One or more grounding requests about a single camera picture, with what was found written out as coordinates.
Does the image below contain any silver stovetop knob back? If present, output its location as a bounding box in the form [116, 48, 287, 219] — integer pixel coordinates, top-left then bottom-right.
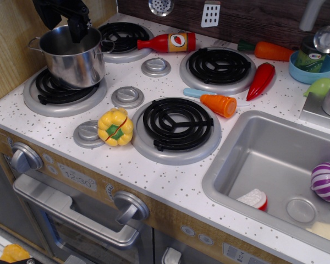
[141, 58, 171, 78]

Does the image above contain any blue toy bowl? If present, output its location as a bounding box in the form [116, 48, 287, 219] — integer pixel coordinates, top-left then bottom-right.
[289, 51, 330, 84]

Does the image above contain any silver toy sink basin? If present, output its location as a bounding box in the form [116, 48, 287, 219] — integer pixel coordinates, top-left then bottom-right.
[202, 111, 330, 254]

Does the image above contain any red toy ketchup bottle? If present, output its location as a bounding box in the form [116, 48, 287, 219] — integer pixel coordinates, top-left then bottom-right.
[137, 32, 196, 52]

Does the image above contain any silver oven door handle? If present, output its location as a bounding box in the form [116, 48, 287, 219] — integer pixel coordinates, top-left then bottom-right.
[13, 174, 140, 250]

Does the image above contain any back right black burner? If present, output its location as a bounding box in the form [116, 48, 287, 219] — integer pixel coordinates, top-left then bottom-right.
[179, 47, 256, 96]

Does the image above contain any purple striped toy onion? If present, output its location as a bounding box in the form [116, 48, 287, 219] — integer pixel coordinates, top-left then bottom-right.
[311, 162, 330, 202]

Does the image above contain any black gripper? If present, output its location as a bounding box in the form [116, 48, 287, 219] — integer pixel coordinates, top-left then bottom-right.
[61, 5, 92, 43]

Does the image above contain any silver stovetop knob middle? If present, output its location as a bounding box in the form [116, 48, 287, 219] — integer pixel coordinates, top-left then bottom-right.
[111, 86, 145, 109]

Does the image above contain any white red toy food piece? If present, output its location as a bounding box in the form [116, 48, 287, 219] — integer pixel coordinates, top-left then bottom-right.
[237, 189, 268, 211]

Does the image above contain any yellow toy on floor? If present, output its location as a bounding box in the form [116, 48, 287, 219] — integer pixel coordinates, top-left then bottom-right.
[0, 244, 30, 263]

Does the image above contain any right silver oven knob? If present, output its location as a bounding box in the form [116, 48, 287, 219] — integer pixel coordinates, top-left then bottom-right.
[113, 191, 150, 225]

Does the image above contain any green toy can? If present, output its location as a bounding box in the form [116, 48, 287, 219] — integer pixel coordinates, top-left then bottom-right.
[294, 36, 326, 73]

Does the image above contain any silver stovetop knob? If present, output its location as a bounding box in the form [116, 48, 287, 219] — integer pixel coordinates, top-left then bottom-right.
[73, 120, 105, 149]
[111, 86, 145, 109]
[141, 58, 171, 78]

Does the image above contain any stainless steel pot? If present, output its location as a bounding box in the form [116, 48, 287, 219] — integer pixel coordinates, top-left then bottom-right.
[28, 25, 115, 89]

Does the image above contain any left silver oven knob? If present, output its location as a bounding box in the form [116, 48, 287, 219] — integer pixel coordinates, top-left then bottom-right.
[11, 142, 43, 173]

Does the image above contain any silver toy faucet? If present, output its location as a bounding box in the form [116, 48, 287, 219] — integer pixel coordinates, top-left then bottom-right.
[299, 0, 326, 32]

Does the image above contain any red toy chili pepper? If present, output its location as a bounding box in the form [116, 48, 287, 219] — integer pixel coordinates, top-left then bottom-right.
[246, 62, 276, 101]

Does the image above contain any yellow toy bell pepper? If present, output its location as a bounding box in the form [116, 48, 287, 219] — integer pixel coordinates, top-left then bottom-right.
[97, 108, 134, 146]

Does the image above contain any front left black burner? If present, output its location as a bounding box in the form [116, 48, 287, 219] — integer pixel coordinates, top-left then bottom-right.
[23, 68, 107, 118]

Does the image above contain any silver cabinet door handle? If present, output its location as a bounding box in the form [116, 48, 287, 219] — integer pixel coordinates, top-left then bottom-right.
[161, 247, 182, 264]

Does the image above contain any white toy spatula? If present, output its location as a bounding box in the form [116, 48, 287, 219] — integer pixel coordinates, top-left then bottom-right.
[201, 1, 221, 28]

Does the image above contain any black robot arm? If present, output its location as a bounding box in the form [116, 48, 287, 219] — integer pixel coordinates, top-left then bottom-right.
[33, 0, 91, 43]

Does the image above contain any green toy pear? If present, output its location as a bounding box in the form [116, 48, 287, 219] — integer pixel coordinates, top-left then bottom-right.
[303, 78, 330, 97]

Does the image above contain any back left black burner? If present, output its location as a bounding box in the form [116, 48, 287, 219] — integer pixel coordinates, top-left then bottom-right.
[98, 22, 153, 64]

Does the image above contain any toy oven clock display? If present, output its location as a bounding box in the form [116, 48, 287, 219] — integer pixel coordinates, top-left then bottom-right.
[58, 163, 97, 192]

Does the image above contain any silver toy skimmer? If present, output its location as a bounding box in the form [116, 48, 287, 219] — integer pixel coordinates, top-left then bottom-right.
[148, 0, 174, 17]

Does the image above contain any orange toy carrot half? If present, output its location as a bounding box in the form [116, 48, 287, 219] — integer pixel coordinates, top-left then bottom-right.
[200, 94, 237, 118]

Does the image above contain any silver stovetop knob front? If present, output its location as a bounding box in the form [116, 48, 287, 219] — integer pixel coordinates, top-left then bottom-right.
[73, 120, 105, 149]

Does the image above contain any silver oven knob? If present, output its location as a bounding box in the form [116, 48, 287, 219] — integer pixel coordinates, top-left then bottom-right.
[11, 142, 43, 173]
[113, 191, 150, 225]

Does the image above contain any front right black burner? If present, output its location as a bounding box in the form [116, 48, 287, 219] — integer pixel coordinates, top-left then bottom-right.
[132, 97, 221, 166]

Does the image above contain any black burner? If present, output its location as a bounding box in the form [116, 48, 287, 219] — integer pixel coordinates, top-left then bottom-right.
[23, 68, 107, 118]
[98, 22, 153, 64]
[179, 47, 256, 96]
[132, 97, 221, 166]

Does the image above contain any orange toy carrot with stem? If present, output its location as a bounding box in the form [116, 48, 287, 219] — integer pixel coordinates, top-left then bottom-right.
[238, 40, 294, 62]

